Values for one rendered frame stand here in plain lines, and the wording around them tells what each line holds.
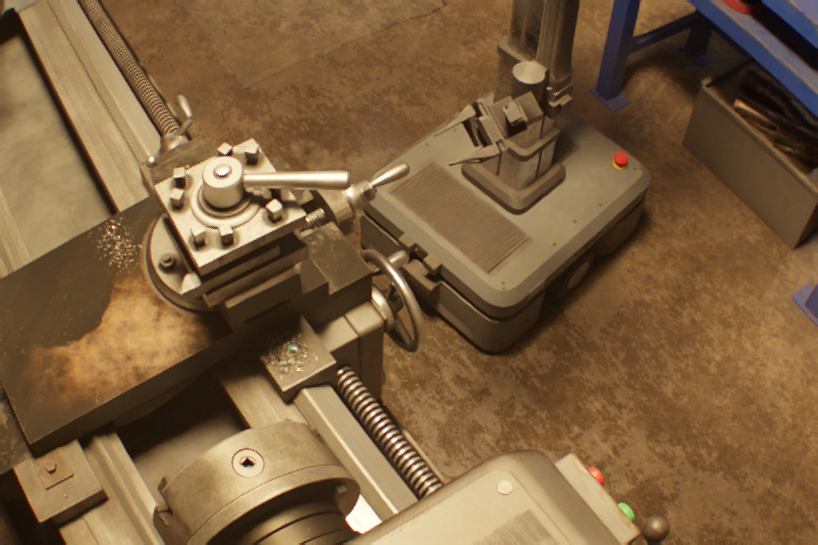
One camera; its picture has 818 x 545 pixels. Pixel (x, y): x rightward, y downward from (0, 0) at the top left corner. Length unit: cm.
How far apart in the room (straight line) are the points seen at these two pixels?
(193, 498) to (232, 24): 251
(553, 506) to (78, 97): 141
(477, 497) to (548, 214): 163
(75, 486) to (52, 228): 66
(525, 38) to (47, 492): 140
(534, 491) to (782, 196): 209
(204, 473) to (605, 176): 175
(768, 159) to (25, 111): 206
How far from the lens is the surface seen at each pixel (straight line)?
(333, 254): 161
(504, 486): 92
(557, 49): 170
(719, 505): 248
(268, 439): 108
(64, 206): 198
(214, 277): 134
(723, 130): 295
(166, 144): 159
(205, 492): 106
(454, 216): 244
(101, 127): 194
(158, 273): 153
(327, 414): 149
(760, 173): 293
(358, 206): 166
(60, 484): 148
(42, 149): 211
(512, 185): 245
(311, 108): 305
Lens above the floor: 218
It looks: 54 degrees down
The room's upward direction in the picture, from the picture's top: 4 degrees clockwise
